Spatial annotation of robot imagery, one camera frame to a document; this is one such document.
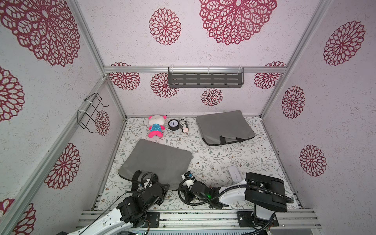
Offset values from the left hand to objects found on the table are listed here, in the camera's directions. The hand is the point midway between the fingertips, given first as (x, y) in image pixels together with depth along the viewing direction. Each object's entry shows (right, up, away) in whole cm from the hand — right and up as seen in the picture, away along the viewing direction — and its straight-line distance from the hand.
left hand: (170, 185), depth 80 cm
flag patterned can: (+7, +33, +30) cm, 45 cm away
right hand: (+4, -3, +2) cm, 6 cm away
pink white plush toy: (-14, +35, +29) cm, 48 cm away
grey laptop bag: (-1, +10, +8) cm, 13 cm away
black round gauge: (-2, +34, +33) cm, 47 cm away
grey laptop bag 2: (+36, +32, +30) cm, 57 cm away
